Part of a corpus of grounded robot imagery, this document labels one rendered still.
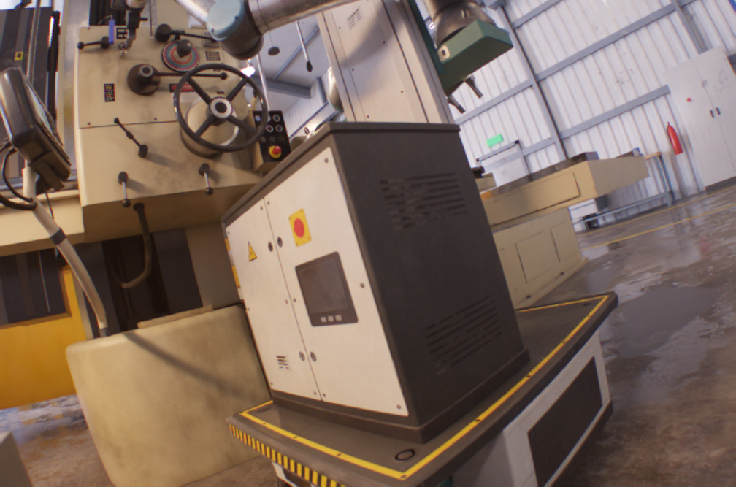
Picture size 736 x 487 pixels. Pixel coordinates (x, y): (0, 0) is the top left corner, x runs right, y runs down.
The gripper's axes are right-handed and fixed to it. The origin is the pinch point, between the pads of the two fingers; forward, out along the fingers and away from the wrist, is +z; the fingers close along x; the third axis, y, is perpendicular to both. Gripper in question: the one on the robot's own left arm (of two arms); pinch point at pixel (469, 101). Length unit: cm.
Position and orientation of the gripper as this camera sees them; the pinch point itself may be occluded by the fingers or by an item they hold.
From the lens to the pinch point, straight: 187.6
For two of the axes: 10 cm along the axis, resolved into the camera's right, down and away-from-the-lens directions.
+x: -4.3, 3.6, 8.3
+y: 6.4, -5.3, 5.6
